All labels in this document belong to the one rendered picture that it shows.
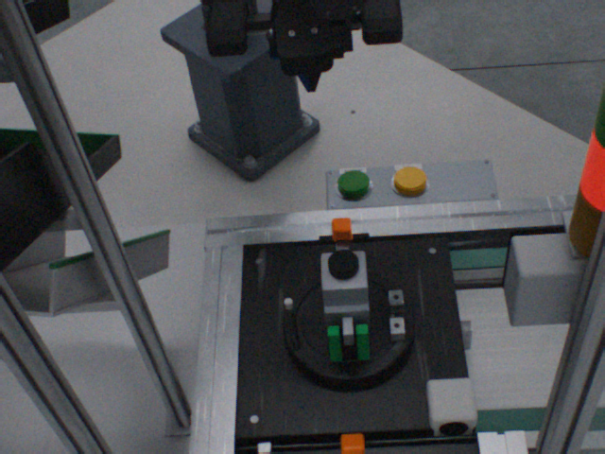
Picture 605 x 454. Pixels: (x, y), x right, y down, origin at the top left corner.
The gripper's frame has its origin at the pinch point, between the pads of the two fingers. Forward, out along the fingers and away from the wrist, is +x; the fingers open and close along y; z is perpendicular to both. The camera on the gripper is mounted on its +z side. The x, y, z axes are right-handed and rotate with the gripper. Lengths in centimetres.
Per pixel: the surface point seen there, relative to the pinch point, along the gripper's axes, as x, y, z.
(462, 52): 119, 40, -144
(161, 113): 33, -26, -31
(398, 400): 21.8, 7.0, 26.8
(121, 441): 32.8, -24.6, 24.5
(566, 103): 119, 67, -118
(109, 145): -2.9, -18.0, 12.8
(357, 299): 12.1, 3.5, 20.8
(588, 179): -14.0, 18.9, 30.5
